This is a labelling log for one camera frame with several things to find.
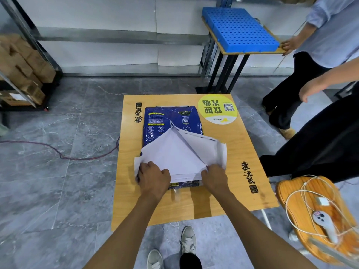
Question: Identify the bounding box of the grey metal rack frame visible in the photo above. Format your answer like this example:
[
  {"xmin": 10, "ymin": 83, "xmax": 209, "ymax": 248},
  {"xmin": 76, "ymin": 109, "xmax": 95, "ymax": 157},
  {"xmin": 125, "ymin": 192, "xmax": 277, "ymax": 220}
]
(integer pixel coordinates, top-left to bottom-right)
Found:
[{"xmin": 0, "ymin": 0, "xmax": 63, "ymax": 74}]

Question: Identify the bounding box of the person's left forearm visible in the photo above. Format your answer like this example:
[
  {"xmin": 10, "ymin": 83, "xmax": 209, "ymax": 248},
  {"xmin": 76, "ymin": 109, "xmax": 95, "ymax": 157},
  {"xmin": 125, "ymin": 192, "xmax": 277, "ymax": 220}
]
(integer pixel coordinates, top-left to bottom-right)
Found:
[{"xmin": 84, "ymin": 191, "xmax": 169, "ymax": 269}]

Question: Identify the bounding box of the purple floor cable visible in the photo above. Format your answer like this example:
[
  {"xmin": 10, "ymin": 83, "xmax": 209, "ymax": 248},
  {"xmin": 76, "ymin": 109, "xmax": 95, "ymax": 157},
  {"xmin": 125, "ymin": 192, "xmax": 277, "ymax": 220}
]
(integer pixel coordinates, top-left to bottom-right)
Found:
[{"xmin": 0, "ymin": 137, "xmax": 121, "ymax": 161}]

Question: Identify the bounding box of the person's right grey shoe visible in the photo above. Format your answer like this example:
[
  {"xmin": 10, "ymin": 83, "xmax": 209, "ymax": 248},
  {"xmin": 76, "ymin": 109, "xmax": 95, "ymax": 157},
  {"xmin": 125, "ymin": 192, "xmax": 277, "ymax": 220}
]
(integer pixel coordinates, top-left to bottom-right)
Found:
[{"xmin": 180, "ymin": 226, "xmax": 197, "ymax": 255}]

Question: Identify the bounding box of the round yellow sticker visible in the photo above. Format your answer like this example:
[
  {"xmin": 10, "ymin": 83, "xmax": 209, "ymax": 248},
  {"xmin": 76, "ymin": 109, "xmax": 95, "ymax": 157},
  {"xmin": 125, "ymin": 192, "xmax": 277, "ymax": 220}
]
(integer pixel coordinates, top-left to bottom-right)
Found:
[{"xmin": 198, "ymin": 94, "xmax": 238, "ymax": 125}]

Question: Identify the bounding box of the black cart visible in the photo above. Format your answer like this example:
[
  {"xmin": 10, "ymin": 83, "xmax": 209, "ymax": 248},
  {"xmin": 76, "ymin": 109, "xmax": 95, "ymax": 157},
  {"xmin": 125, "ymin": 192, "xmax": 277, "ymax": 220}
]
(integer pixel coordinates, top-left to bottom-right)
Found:
[{"xmin": 0, "ymin": 69, "xmax": 64, "ymax": 112}]

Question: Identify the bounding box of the blue perforated plastic board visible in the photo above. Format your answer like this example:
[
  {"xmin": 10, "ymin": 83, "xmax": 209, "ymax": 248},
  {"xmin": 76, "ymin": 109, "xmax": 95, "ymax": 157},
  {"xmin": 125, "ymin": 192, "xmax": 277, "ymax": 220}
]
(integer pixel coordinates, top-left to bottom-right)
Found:
[{"xmin": 202, "ymin": 7, "xmax": 280, "ymax": 53}]

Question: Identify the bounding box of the person's right hand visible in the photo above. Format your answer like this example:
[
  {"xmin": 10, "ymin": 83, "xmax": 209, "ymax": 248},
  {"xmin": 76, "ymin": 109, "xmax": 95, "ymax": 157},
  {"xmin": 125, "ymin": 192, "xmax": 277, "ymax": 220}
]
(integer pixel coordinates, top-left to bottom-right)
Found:
[{"xmin": 200, "ymin": 164, "xmax": 231, "ymax": 197}]

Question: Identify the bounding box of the white plastic mailer bag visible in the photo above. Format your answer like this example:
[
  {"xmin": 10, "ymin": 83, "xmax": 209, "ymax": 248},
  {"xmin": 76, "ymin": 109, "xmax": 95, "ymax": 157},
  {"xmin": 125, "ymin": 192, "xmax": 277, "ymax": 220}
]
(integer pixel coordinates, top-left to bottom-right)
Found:
[{"xmin": 134, "ymin": 121, "xmax": 227, "ymax": 184}]

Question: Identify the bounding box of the person's black trouser leg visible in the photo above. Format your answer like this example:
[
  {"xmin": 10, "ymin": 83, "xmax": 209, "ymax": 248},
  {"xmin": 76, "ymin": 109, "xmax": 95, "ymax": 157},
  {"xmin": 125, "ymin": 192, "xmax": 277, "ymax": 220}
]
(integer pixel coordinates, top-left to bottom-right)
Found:
[{"xmin": 179, "ymin": 252, "xmax": 203, "ymax": 269}]

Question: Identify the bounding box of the blue printed package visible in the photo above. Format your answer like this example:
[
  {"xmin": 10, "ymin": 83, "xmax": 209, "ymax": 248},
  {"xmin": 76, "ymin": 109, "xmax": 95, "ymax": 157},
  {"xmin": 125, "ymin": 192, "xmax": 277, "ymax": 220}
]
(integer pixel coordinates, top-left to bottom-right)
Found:
[{"xmin": 142, "ymin": 106, "xmax": 203, "ymax": 191}]

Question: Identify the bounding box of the person's left grey shoe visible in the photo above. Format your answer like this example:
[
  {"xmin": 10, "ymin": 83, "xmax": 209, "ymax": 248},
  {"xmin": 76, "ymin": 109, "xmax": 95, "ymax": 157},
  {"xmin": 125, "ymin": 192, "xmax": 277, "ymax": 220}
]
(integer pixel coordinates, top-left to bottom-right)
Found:
[{"xmin": 147, "ymin": 249, "xmax": 164, "ymax": 269}]

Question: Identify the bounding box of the wooden stand with black legs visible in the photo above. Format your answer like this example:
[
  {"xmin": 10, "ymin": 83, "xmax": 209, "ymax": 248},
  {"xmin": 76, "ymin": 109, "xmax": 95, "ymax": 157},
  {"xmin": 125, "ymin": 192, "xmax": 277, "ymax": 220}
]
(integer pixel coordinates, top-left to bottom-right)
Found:
[{"xmin": 195, "ymin": 17, "xmax": 285, "ymax": 95}]

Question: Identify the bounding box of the square wooden table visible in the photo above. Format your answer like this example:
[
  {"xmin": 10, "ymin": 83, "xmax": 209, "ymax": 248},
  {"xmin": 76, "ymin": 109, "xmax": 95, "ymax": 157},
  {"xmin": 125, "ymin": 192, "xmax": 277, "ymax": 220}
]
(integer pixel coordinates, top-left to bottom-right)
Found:
[{"xmin": 111, "ymin": 94, "xmax": 280, "ymax": 232}]

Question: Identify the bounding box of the round wooden stool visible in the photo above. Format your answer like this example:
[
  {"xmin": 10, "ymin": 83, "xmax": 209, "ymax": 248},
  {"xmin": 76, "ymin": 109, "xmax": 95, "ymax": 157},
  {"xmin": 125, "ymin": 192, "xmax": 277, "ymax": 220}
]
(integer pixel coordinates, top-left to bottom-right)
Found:
[{"xmin": 275, "ymin": 176, "xmax": 359, "ymax": 265}]

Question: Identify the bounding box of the white charging cable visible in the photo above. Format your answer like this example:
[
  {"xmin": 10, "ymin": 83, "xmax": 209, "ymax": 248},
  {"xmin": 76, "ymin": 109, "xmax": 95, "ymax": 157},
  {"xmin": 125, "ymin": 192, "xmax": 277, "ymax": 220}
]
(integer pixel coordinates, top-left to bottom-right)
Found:
[{"xmin": 285, "ymin": 175, "xmax": 359, "ymax": 245}]

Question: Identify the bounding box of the person's grey shoe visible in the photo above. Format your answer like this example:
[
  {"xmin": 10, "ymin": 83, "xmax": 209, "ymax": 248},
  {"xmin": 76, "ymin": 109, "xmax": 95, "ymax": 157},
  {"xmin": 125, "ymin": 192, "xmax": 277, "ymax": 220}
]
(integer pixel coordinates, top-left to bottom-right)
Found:
[
  {"xmin": 180, "ymin": 226, "xmax": 197, "ymax": 255},
  {"xmin": 147, "ymin": 249, "xmax": 164, "ymax": 269}
]

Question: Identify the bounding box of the person's left hand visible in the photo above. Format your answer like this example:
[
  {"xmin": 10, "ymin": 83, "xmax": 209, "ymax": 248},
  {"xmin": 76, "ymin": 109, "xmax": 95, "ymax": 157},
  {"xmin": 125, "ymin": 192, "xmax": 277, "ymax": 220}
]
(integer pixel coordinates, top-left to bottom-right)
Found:
[{"xmin": 137, "ymin": 161, "xmax": 172, "ymax": 201}]

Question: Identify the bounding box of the person's right forearm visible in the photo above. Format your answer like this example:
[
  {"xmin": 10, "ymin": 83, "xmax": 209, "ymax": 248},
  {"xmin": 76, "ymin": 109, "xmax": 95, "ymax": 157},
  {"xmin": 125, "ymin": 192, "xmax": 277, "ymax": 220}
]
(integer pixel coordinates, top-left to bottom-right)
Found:
[{"xmin": 207, "ymin": 190, "xmax": 319, "ymax": 269}]

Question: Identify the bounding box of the pile of cardboard boxes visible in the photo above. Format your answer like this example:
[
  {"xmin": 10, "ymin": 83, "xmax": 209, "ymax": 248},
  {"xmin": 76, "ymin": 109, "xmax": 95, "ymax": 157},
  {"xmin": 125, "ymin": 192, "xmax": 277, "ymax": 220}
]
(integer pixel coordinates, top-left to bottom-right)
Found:
[{"xmin": 0, "ymin": 33, "xmax": 56, "ymax": 107}]

